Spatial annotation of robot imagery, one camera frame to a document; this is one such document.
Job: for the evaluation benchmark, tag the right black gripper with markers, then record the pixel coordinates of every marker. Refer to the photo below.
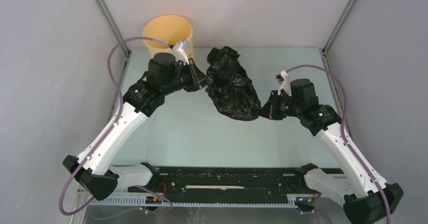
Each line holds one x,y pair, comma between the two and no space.
268,110

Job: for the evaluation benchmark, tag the black trash bag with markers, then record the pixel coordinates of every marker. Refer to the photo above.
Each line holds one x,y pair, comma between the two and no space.
231,91

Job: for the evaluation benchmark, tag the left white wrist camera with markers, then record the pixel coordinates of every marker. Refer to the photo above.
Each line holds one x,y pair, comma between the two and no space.
179,51

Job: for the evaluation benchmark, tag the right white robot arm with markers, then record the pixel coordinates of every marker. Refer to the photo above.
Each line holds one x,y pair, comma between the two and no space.
366,196

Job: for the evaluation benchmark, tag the aluminium frame post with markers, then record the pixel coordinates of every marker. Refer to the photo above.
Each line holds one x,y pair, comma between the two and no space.
103,7
339,25

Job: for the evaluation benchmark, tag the white cable duct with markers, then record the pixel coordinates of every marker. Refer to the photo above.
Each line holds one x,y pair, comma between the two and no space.
139,201

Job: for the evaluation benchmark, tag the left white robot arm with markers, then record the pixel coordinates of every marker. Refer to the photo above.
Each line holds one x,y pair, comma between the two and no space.
92,168

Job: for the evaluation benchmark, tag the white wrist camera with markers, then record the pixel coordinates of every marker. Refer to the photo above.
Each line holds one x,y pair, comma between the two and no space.
284,80
179,51

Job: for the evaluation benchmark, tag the left aluminium frame post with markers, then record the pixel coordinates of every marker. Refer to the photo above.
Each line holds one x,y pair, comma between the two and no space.
103,7

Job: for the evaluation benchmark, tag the small electronics board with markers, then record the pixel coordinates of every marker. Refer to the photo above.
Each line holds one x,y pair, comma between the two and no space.
153,200

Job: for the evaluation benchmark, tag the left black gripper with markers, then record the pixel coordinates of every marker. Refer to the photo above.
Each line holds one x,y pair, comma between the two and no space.
199,79

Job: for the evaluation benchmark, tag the right aluminium frame post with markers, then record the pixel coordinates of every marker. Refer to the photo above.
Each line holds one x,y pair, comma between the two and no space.
339,25

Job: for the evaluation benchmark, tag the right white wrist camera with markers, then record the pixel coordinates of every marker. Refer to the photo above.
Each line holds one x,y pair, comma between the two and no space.
284,80

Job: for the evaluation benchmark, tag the yellow capybara trash bin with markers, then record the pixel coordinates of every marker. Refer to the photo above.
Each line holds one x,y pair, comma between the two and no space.
171,29

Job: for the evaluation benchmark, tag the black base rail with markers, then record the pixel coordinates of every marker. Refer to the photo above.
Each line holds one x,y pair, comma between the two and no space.
238,184

